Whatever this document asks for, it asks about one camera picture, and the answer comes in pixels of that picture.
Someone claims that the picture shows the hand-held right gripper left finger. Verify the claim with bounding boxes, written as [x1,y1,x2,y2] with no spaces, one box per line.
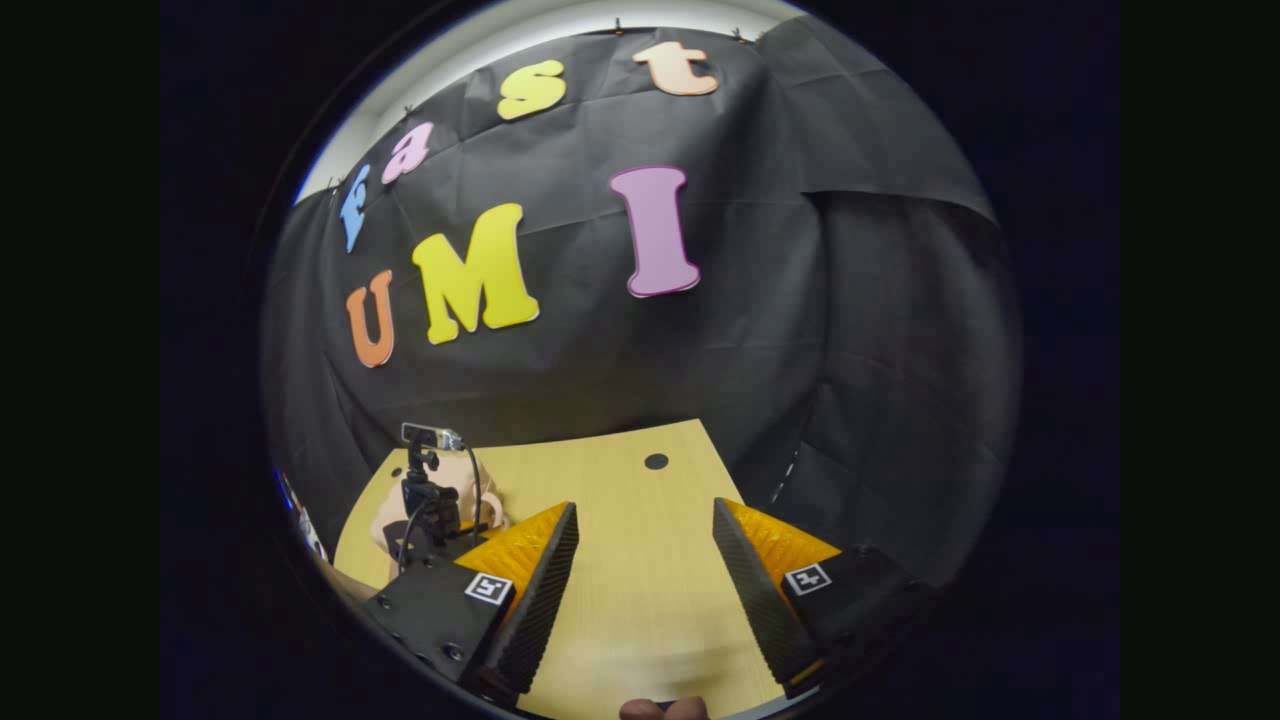
[358,500,581,701]

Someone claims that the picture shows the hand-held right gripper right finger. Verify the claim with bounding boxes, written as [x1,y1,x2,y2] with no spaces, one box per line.
[711,496,943,701]

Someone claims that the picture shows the beige pink suitcase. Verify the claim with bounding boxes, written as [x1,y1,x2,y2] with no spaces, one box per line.
[368,448,513,561]

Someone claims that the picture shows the black backdrop cloth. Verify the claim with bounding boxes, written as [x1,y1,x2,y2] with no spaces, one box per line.
[260,15,1026,591]

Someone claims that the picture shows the black camera cable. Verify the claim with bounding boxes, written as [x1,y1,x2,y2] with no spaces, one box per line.
[460,442,485,536]

